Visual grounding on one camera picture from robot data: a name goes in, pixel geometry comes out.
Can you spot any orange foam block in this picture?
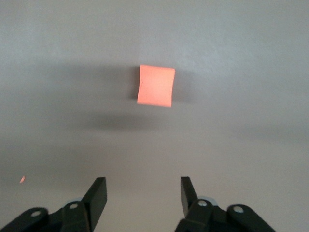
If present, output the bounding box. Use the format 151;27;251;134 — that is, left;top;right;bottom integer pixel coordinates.
137;64;175;108

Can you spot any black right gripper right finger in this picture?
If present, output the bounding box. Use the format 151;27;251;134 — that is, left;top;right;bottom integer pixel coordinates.
174;176;276;232

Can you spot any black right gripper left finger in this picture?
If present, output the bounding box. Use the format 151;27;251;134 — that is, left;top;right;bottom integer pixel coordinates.
0;177;108;232

